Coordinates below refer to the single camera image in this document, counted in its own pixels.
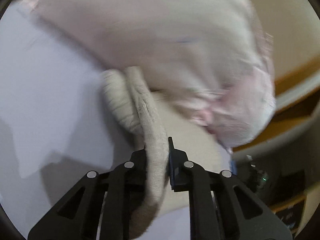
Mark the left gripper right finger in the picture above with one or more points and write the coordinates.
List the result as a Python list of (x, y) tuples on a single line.
[(220, 205)]

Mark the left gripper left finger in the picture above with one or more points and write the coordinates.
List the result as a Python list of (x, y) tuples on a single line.
[(98, 206)]

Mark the beige cable knit sweater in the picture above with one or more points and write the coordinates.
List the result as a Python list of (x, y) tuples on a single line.
[(150, 117)]

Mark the wooden shelf unit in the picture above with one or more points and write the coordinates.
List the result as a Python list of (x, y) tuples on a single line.
[(289, 199)]

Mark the lavender bed sheet mattress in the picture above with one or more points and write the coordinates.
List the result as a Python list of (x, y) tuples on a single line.
[(55, 126)]

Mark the pink floral right pillow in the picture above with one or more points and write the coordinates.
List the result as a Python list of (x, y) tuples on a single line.
[(211, 57)]

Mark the wooden bed frame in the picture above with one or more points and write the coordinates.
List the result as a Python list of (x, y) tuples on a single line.
[(297, 106)]

